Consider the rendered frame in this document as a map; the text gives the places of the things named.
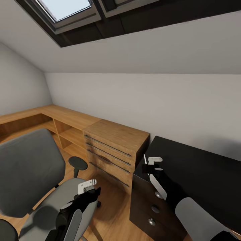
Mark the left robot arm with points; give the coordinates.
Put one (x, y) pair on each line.
(70, 215)

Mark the desk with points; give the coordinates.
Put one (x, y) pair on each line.
(211, 180)

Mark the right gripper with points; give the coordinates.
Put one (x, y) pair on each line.
(146, 167)

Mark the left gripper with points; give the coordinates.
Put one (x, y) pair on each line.
(89, 196)

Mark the swivel chair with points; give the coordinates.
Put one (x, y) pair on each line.
(31, 165)

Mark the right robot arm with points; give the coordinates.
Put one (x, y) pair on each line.
(199, 224)

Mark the cabinet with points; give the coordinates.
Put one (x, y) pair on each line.
(153, 215)
(114, 151)

